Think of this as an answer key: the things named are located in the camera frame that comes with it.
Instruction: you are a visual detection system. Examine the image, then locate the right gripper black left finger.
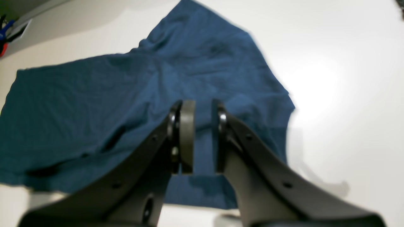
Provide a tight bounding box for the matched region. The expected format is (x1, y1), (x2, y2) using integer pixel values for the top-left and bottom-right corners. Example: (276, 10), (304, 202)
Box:
(19, 100), (196, 227)

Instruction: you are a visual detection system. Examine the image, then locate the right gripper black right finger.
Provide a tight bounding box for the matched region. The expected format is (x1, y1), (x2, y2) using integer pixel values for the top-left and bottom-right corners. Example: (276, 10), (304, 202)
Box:
(212, 99), (385, 227)

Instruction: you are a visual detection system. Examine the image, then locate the dark blue T-shirt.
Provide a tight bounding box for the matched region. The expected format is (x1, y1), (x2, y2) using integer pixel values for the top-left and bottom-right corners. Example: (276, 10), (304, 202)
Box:
(0, 0), (294, 209)

